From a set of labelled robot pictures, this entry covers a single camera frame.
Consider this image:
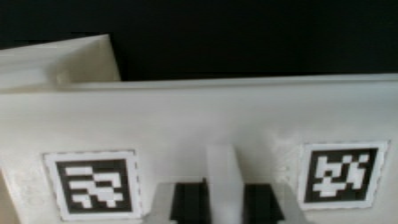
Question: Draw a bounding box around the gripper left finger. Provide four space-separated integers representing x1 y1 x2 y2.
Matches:
169 181 211 224

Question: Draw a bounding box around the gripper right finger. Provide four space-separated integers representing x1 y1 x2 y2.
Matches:
243 184 284 224

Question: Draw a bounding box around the white cabinet door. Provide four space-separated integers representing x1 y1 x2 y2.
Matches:
0 74 398 224

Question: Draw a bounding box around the white cabinet body box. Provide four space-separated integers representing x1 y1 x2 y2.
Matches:
0 35 121 93

